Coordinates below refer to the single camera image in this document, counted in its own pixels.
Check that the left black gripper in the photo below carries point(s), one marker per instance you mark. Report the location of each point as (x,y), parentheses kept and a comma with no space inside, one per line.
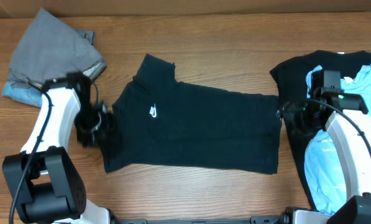
(87,139)

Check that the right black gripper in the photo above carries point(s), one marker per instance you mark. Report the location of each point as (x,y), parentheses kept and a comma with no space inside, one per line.
(288,114)

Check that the black Nike t-shirt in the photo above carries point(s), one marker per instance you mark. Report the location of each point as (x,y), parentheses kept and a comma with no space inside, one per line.
(162,121)

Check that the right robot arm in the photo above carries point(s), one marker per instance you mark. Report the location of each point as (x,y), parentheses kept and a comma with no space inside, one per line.
(344,117)

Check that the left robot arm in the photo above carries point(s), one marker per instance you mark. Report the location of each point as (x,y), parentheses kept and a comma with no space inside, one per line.
(43,182)

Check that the plain black t-shirt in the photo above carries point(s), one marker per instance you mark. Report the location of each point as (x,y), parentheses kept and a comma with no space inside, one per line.
(290,77)

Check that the light blue t-shirt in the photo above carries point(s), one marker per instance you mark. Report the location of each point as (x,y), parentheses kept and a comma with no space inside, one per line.
(322,166)

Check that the light blue folded jeans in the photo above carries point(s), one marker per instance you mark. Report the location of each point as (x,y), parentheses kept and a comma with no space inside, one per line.
(28,95)

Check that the grey folded shorts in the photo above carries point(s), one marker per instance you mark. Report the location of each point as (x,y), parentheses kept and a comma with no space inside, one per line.
(50,49)

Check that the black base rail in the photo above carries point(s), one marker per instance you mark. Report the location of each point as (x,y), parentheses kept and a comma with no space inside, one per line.
(200,220)

